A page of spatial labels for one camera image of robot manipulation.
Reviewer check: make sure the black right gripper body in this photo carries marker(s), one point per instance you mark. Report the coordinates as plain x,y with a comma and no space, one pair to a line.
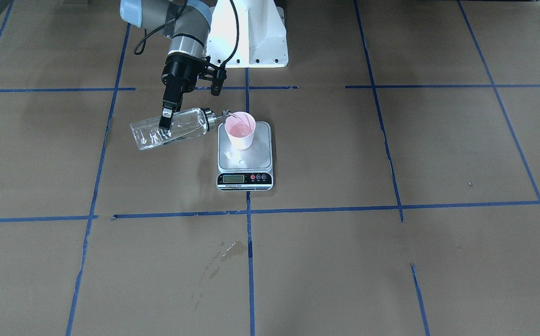
178,74

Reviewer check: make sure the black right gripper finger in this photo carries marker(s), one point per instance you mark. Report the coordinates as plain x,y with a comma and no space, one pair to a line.
165,121

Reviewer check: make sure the glass sauce bottle metal spout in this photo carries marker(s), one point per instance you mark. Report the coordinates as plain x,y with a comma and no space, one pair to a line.
187,124

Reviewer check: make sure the pink paper cup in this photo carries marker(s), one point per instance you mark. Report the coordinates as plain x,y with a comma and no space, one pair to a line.
240,128

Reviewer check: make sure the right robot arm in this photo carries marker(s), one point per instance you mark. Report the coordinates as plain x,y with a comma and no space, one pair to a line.
188,27

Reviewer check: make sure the white digital kitchen scale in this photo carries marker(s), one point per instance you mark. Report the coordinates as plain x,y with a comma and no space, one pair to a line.
249,169

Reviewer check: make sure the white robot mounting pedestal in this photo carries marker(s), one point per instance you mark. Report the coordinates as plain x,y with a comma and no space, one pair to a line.
248,34

